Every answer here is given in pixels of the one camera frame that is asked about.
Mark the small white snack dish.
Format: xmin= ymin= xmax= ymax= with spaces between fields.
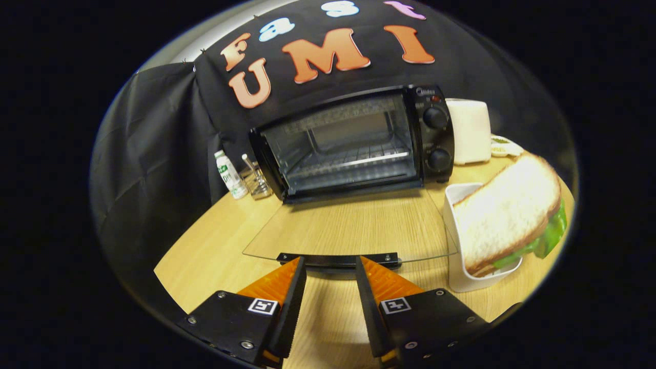
xmin=490 ymin=134 xmax=525 ymax=158

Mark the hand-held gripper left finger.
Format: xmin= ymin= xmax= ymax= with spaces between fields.
xmin=177 ymin=256 xmax=308 ymax=367

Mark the sandwich with lettuce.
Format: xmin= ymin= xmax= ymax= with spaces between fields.
xmin=453 ymin=152 xmax=569 ymax=278

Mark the black backdrop cloth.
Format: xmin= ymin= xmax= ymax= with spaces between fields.
xmin=90 ymin=0 xmax=576 ymax=288

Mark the white bottle green label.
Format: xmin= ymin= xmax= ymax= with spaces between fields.
xmin=214 ymin=150 xmax=249 ymax=200

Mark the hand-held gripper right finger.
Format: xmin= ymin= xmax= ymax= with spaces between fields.
xmin=355 ymin=255 xmax=523 ymax=369

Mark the clear glass jar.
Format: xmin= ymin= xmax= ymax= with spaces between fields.
xmin=240 ymin=154 xmax=274 ymax=200

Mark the black toaster oven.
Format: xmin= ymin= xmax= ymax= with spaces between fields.
xmin=242 ymin=85 xmax=459 ymax=273

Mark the white bread toaster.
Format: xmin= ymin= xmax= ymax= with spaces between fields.
xmin=445 ymin=98 xmax=493 ymax=166

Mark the white rectangular dish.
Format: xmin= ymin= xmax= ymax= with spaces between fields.
xmin=443 ymin=183 xmax=524 ymax=294

